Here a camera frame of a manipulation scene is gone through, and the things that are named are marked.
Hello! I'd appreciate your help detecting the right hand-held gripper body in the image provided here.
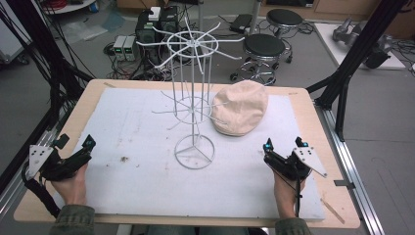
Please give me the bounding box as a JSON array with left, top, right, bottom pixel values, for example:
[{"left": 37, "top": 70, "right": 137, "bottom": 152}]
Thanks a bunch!
[{"left": 263, "top": 146, "right": 328, "bottom": 182}]

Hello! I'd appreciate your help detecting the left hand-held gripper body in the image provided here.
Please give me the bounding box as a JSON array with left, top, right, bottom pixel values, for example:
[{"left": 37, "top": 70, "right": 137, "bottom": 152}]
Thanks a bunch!
[{"left": 25, "top": 144, "right": 93, "bottom": 182}]

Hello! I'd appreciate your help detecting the beige beret hat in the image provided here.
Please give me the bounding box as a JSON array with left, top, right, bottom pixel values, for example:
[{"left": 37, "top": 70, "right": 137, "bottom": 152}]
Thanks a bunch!
[{"left": 210, "top": 79, "right": 269, "bottom": 137}]

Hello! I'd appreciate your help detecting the white wire display rack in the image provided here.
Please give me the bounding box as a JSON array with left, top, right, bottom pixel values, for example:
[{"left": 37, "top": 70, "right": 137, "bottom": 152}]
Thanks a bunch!
[{"left": 135, "top": 16, "right": 246, "bottom": 170}]

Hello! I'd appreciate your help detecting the person's left hand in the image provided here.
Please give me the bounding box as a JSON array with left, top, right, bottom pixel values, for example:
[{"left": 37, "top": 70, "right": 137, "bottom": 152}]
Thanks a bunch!
[{"left": 50, "top": 162, "right": 90, "bottom": 207}]

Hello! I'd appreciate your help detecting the person's right hand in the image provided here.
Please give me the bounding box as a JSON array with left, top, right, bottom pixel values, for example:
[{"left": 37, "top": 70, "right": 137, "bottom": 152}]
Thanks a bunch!
[{"left": 272, "top": 170, "right": 307, "bottom": 219}]

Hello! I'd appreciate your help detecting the wooden stick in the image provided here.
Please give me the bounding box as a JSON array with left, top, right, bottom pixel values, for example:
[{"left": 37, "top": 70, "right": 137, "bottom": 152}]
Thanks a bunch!
[{"left": 320, "top": 197, "right": 346, "bottom": 225}]

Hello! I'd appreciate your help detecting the white foam mat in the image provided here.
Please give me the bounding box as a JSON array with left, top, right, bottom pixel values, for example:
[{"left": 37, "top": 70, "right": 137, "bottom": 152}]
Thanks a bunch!
[{"left": 52, "top": 87, "right": 327, "bottom": 222}]

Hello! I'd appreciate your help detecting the black round stool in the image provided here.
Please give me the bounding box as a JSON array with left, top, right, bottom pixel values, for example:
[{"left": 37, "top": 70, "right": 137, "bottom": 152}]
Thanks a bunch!
[
  {"left": 229, "top": 33, "right": 288, "bottom": 86},
  {"left": 265, "top": 8, "right": 304, "bottom": 37}
]

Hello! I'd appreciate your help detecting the grey power supply unit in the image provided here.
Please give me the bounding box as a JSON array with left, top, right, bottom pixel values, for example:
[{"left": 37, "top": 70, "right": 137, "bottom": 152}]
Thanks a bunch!
[
  {"left": 122, "top": 35, "right": 139, "bottom": 62},
  {"left": 112, "top": 34, "right": 127, "bottom": 61}
]

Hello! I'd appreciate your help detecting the white platform with grey robot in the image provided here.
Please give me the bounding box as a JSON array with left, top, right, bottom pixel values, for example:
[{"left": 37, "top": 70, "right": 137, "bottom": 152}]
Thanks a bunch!
[{"left": 313, "top": 17, "right": 407, "bottom": 71}]

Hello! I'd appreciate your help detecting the black computer tower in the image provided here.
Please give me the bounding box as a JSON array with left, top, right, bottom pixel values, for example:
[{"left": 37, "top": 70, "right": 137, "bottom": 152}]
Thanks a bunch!
[{"left": 134, "top": 6, "right": 180, "bottom": 43}]

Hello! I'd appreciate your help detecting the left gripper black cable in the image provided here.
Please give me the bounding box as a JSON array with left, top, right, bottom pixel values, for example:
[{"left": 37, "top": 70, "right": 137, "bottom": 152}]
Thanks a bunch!
[{"left": 21, "top": 162, "right": 63, "bottom": 219}]

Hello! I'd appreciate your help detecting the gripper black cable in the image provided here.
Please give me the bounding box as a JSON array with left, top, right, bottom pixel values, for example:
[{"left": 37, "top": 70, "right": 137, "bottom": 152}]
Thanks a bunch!
[
  {"left": 21, "top": 162, "right": 63, "bottom": 219},
  {"left": 295, "top": 172, "right": 301, "bottom": 218}
]

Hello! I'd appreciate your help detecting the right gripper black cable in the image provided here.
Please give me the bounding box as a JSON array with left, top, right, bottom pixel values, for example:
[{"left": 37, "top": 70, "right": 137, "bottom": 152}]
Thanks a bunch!
[{"left": 295, "top": 172, "right": 301, "bottom": 218}]

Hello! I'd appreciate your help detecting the aluminium rail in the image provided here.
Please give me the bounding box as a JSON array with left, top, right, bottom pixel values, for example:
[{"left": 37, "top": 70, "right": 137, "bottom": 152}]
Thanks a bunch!
[{"left": 313, "top": 100, "right": 388, "bottom": 235}]

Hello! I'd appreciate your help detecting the black metal frame stand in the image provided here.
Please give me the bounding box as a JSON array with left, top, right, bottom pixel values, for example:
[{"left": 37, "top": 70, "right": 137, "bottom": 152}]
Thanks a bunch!
[
  {"left": 305, "top": 0, "right": 410, "bottom": 143},
  {"left": 0, "top": 0, "right": 96, "bottom": 194}
]

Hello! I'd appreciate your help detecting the bundle of black cables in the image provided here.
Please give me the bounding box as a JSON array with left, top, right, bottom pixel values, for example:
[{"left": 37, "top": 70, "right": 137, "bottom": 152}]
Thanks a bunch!
[{"left": 103, "top": 42, "right": 174, "bottom": 82}]

